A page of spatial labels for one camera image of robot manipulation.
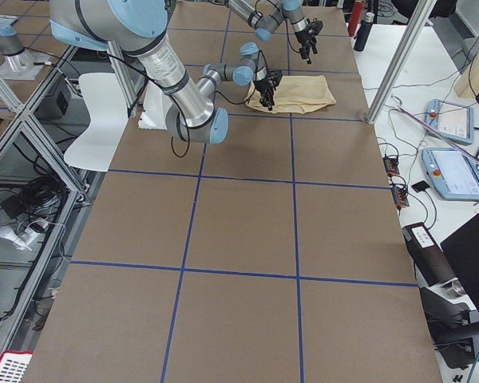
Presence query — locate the black monitor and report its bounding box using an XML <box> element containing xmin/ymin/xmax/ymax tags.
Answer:
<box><xmin>441</xmin><ymin>213</ymin><xmax>479</xmax><ymax>310</ymax></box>

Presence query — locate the lower orange black usb hub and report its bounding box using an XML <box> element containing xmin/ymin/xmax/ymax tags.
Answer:
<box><xmin>391</xmin><ymin>185</ymin><xmax>409</xmax><ymax>211</ymax></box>

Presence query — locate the black water bottle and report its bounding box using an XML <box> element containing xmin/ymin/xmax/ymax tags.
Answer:
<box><xmin>354</xmin><ymin>12</ymin><xmax>375</xmax><ymax>52</ymax></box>

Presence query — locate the red water bottle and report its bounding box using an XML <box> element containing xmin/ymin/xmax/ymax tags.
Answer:
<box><xmin>347</xmin><ymin>0</ymin><xmax>364</xmax><ymax>37</ymax></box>

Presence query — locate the blue teach pendant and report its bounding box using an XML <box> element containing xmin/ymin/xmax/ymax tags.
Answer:
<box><xmin>422</xmin><ymin>148</ymin><xmax>479</xmax><ymax>201</ymax></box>
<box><xmin>425</xmin><ymin>99</ymin><xmax>474</xmax><ymax>144</ymax></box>

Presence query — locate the red white basket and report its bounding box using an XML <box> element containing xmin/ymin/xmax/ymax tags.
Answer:
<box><xmin>0</xmin><ymin>350</ymin><xmax>34</xmax><ymax>383</ymax></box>

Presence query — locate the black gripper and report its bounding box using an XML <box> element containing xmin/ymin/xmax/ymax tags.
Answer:
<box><xmin>293</xmin><ymin>18</ymin><xmax>323</xmax><ymax>64</ymax></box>
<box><xmin>254</xmin><ymin>69</ymin><xmax>282</xmax><ymax>111</ymax></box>

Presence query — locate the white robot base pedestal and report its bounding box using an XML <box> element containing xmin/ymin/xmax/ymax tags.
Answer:
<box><xmin>138</xmin><ymin>82</ymin><xmax>172</xmax><ymax>130</ymax></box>

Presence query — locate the upper blue teach pendant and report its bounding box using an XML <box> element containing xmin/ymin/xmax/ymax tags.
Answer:
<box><xmin>425</xmin><ymin>99</ymin><xmax>474</xmax><ymax>144</ymax></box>

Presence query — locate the aluminium frame post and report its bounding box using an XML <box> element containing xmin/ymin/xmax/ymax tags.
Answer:
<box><xmin>365</xmin><ymin>0</ymin><xmax>437</xmax><ymax>124</ymax></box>

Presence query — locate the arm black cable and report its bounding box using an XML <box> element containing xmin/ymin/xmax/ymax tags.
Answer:
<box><xmin>107</xmin><ymin>51</ymin><xmax>248</xmax><ymax>159</ymax></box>

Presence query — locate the orange black usb hub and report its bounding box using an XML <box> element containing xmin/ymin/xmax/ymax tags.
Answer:
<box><xmin>382</xmin><ymin>156</ymin><xmax>400</xmax><ymax>177</ymax></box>
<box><xmin>391</xmin><ymin>185</ymin><xmax>409</xmax><ymax>211</ymax></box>

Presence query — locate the beige long sleeve graphic shirt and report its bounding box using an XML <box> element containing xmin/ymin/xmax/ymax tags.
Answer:
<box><xmin>246</xmin><ymin>75</ymin><xmax>337</xmax><ymax>114</ymax></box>

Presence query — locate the upper orange black usb hub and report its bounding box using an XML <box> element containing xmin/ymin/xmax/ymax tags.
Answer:
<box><xmin>382</xmin><ymin>156</ymin><xmax>400</xmax><ymax>177</ymax></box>

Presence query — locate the lower blue teach pendant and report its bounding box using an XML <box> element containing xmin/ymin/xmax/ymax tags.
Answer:
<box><xmin>422</xmin><ymin>148</ymin><xmax>479</xmax><ymax>201</ymax></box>

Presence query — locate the black labelled box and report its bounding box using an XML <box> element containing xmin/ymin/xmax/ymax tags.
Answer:
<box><xmin>402</xmin><ymin>223</ymin><xmax>457</xmax><ymax>286</ymax></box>

